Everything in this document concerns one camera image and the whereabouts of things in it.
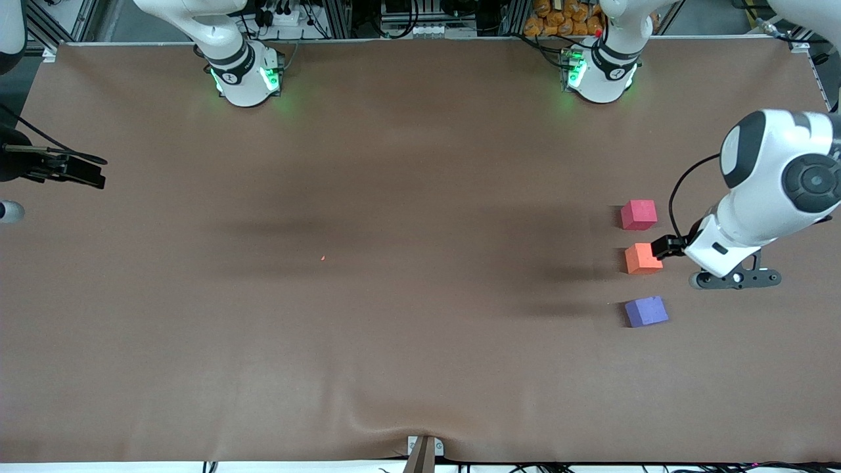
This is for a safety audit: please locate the orange foam block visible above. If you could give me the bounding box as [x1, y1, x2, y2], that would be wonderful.
[625, 242, 664, 275]

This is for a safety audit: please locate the red foam block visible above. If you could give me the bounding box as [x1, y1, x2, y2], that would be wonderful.
[620, 199, 658, 231]

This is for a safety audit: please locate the purple foam block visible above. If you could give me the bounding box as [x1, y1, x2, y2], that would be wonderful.
[624, 296, 670, 328]

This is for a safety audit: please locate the brown table mat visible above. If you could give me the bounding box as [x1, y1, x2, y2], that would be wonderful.
[0, 36, 841, 464]

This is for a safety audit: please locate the white power strip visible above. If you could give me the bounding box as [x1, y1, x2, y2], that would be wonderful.
[260, 5, 309, 27]

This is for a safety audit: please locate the white flat device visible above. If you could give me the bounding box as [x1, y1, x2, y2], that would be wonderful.
[381, 23, 477, 39]

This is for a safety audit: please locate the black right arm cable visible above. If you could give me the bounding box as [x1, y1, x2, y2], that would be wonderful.
[0, 104, 109, 166]

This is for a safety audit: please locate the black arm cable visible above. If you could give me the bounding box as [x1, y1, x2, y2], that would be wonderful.
[0, 104, 109, 166]
[668, 154, 722, 242]

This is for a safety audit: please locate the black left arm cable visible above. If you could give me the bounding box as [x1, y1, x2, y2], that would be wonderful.
[668, 154, 722, 242]

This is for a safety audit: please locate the aluminium frame post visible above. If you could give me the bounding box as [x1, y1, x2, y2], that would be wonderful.
[322, 0, 359, 39]

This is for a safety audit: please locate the grey metal clamp bracket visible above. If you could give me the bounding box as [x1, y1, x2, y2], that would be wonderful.
[407, 435, 445, 458]

